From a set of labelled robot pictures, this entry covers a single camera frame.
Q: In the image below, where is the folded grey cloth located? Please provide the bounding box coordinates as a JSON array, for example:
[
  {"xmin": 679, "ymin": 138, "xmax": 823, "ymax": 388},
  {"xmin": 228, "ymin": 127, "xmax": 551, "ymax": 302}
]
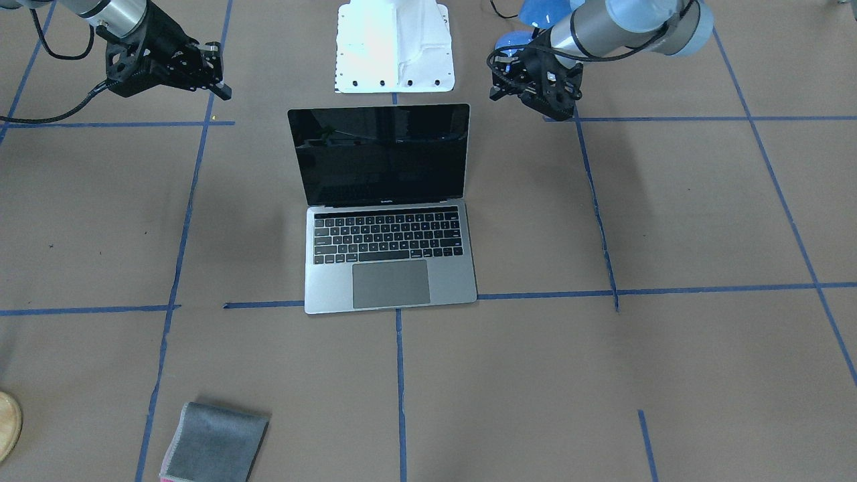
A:
[{"xmin": 159, "ymin": 402, "xmax": 270, "ymax": 481}]

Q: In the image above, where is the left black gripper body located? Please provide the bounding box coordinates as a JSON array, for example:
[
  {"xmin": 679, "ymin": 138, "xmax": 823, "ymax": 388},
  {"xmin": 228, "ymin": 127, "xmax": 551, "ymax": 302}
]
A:
[{"xmin": 526, "ymin": 48, "xmax": 582, "ymax": 114}]

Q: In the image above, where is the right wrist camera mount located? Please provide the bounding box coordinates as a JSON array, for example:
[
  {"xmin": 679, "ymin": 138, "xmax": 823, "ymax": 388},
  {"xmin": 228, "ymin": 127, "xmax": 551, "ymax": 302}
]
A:
[{"xmin": 105, "ymin": 42, "xmax": 159, "ymax": 98}]

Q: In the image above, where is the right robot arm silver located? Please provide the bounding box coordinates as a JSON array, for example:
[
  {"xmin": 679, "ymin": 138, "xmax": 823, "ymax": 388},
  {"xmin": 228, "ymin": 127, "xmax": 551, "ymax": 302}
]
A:
[{"xmin": 60, "ymin": 1, "xmax": 232, "ymax": 100}]

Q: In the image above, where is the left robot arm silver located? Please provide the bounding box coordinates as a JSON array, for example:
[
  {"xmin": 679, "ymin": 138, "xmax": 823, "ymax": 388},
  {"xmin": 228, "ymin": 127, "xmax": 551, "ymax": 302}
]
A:
[{"xmin": 517, "ymin": 1, "xmax": 715, "ymax": 121}]

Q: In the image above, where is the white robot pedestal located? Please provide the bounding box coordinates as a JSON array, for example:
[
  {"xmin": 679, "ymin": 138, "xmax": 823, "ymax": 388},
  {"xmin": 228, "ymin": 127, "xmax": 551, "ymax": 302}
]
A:
[{"xmin": 334, "ymin": 1, "xmax": 455, "ymax": 94}]

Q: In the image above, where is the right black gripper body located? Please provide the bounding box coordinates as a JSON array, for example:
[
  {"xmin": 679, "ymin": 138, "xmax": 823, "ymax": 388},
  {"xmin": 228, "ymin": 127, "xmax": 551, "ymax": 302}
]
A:
[{"xmin": 137, "ymin": 19, "xmax": 223, "ymax": 91}]

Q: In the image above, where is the blue desk lamp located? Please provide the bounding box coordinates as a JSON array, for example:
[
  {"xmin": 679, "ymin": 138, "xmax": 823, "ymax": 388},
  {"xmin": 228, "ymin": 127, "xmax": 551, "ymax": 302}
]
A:
[{"xmin": 486, "ymin": 1, "xmax": 584, "ymax": 74}]

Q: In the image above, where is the grey laptop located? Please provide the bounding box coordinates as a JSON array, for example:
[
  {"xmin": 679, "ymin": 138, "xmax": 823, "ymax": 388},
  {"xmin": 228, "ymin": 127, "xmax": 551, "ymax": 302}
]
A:
[{"xmin": 287, "ymin": 103, "xmax": 477, "ymax": 315}]

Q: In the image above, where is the wooden mug tree stand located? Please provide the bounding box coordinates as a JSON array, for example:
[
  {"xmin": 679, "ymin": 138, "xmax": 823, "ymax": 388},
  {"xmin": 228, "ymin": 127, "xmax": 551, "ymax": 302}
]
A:
[{"xmin": 1, "ymin": 391, "xmax": 23, "ymax": 463}]

